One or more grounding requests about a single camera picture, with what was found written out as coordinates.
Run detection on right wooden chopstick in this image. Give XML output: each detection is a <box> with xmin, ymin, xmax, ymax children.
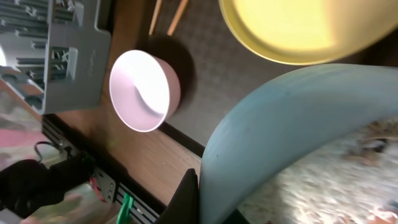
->
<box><xmin>167</xmin><ymin>0</ymin><xmax>189</xmax><ymax>36</ymax></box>

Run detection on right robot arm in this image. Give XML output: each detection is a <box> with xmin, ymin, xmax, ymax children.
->
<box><xmin>1</xmin><ymin>156</ymin><xmax>199</xmax><ymax>224</ymax></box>

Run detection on rice and food scraps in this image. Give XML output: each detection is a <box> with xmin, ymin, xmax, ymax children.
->
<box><xmin>238</xmin><ymin>117</ymin><xmax>397</xmax><ymax>224</ymax></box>

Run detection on yellow plate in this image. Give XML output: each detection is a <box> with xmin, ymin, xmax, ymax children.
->
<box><xmin>219</xmin><ymin>0</ymin><xmax>397</xmax><ymax>65</ymax></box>

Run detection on grey plastic dish rack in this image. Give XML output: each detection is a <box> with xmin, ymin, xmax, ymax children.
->
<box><xmin>1</xmin><ymin>0</ymin><xmax>111</xmax><ymax>114</ymax></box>

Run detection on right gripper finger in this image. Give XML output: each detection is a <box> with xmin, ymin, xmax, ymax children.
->
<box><xmin>155</xmin><ymin>169</ymin><xmax>199</xmax><ymax>224</ymax></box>

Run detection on wooden chopstick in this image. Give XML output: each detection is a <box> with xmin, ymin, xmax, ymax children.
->
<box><xmin>167</xmin><ymin>0</ymin><xmax>189</xmax><ymax>36</ymax></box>
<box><xmin>149</xmin><ymin>0</ymin><xmax>163</xmax><ymax>35</ymax></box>

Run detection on left wooden chopstick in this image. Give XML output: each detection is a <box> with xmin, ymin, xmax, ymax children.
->
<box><xmin>149</xmin><ymin>0</ymin><xmax>163</xmax><ymax>35</ymax></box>

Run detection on pink bowl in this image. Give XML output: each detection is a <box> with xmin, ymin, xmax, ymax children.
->
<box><xmin>109</xmin><ymin>50</ymin><xmax>181</xmax><ymax>133</ymax></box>

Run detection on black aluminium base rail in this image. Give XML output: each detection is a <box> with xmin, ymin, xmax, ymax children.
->
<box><xmin>42</xmin><ymin>114</ymin><xmax>165</xmax><ymax>223</ymax></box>

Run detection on dark brown serving tray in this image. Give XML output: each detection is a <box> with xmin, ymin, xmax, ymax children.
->
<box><xmin>136</xmin><ymin>0</ymin><xmax>398</xmax><ymax>158</ymax></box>

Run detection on light blue bowl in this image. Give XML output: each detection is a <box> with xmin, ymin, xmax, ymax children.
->
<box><xmin>199</xmin><ymin>63</ymin><xmax>397</xmax><ymax>224</ymax></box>

